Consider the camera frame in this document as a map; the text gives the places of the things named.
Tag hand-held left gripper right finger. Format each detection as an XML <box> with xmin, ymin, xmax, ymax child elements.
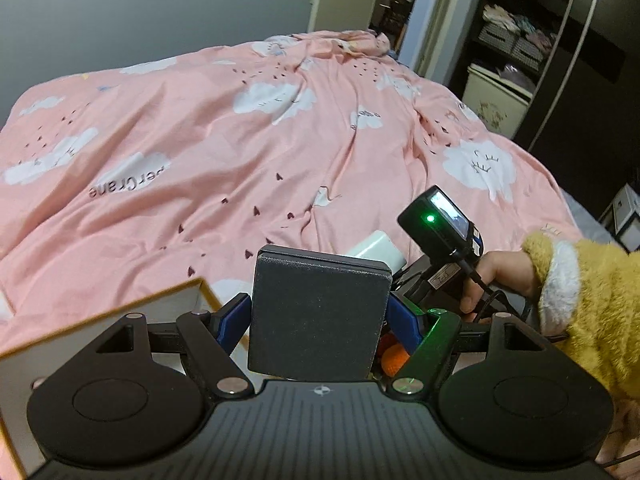
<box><xmin>384</xmin><ymin>294</ymin><xmax>549</xmax><ymax>397</ymax></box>

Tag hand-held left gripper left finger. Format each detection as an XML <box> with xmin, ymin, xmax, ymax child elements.
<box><xmin>94</xmin><ymin>294</ymin><xmax>252</xmax><ymax>397</ymax></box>

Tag red orange crocheted flower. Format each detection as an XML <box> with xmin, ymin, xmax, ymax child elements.
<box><xmin>372</xmin><ymin>332</ymin><xmax>414</xmax><ymax>379</ymax></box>

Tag black box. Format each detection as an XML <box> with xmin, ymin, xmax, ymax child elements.
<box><xmin>248</xmin><ymin>246</ymin><xmax>392</xmax><ymax>382</ymax></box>

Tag white cardboard box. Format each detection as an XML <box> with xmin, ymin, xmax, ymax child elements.
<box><xmin>0</xmin><ymin>277</ymin><xmax>251</xmax><ymax>480</ymax></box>

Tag person's right forearm yellow sleeve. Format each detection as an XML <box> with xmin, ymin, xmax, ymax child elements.
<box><xmin>521</xmin><ymin>230</ymin><xmax>640</xmax><ymax>403</ymax></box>

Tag person's right hand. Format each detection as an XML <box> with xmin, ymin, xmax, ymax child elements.
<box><xmin>459</xmin><ymin>249</ymin><xmax>539</xmax><ymax>317</ymax></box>

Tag white floral storage box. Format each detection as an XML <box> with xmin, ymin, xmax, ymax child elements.
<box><xmin>461</xmin><ymin>62</ymin><xmax>535</xmax><ymax>139</ymax></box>

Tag pink cloud print blanket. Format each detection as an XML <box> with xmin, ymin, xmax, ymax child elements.
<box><xmin>0</xmin><ymin>30</ymin><xmax>598</xmax><ymax>358</ymax></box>

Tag white boxes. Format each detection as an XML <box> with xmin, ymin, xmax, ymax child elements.
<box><xmin>597</xmin><ymin>184</ymin><xmax>640</xmax><ymax>247</ymax></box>

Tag checked storage basket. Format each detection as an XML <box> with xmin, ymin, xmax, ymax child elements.
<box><xmin>512</xmin><ymin>37</ymin><xmax>547</xmax><ymax>72</ymax></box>
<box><xmin>477</xmin><ymin>24</ymin><xmax>517</xmax><ymax>52</ymax></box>

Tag black cable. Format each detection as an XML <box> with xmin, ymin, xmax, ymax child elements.
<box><xmin>456</xmin><ymin>252</ymin><xmax>510</xmax><ymax>323</ymax></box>

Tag white door frame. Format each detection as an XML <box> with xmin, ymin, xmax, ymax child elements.
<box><xmin>399</xmin><ymin>0</ymin><xmax>442</xmax><ymax>78</ymax></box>

